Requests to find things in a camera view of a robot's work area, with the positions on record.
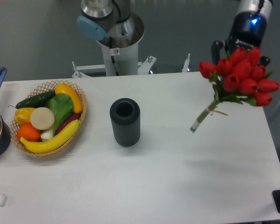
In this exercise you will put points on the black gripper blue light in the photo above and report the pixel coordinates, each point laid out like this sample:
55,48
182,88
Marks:
247,31

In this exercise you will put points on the red tulip bouquet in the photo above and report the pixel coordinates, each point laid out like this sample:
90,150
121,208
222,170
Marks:
237,78

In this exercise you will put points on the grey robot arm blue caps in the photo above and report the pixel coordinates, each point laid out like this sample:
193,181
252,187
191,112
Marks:
112,21

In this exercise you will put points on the dark grey ribbed vase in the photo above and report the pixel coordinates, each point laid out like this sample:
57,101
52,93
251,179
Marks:
125,119

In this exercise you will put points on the purple eggplant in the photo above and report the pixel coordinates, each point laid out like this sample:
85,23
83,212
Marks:
67,121

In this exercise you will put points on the yellow squash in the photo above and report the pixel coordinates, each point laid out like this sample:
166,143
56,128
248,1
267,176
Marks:
68,90

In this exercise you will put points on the green bok choy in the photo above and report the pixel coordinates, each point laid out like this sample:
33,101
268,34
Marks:
62,107

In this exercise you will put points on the green cucumber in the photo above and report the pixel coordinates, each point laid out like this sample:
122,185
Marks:
35,101

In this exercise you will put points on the beige round disc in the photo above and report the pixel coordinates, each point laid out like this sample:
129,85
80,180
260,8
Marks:
42,118

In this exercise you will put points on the yellow banana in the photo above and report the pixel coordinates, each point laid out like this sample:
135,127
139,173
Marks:
54,143

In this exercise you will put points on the yellow bell pepper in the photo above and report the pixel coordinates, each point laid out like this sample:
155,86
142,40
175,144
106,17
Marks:
22,115

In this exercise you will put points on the orange fruit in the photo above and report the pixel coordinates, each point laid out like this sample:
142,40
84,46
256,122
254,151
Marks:
28,132

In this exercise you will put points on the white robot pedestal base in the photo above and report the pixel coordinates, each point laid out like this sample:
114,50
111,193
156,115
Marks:
117,62

